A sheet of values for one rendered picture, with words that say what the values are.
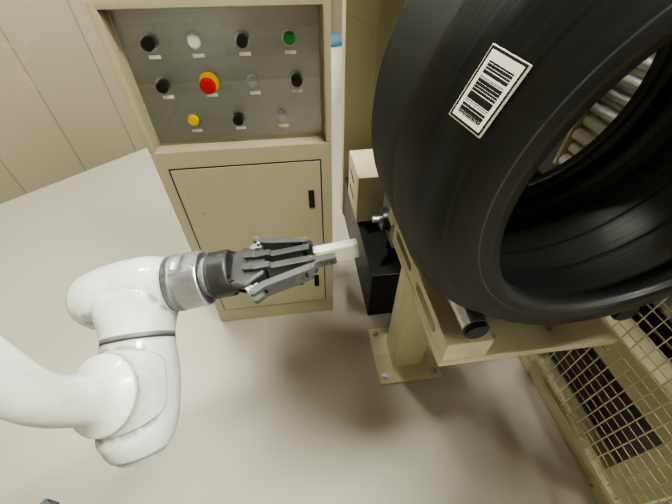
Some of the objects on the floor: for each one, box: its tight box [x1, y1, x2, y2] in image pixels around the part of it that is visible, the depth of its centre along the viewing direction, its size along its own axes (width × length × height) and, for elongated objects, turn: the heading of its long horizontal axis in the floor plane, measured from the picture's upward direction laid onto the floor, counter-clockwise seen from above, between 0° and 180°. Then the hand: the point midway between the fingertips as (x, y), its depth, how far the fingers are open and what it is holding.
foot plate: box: [368, 327, 442, 385], centre depth 152 cm, size 27×27×2 cm
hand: (336, 252), depth 53 cm, fingers closed
